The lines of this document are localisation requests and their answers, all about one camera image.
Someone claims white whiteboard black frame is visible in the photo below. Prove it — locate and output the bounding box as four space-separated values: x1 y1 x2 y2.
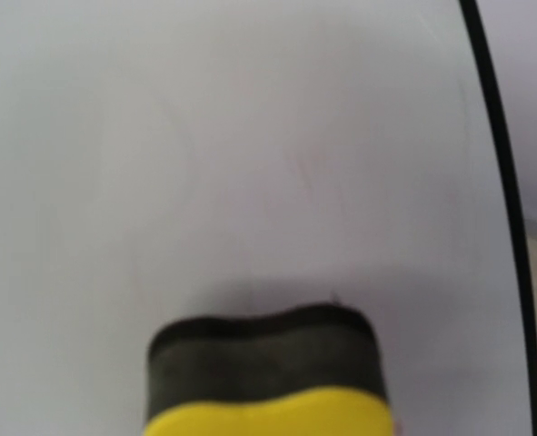
0 1 537 435

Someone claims yellow black whiteboard eraser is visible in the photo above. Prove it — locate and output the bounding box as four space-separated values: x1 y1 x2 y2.
144 303 394 435

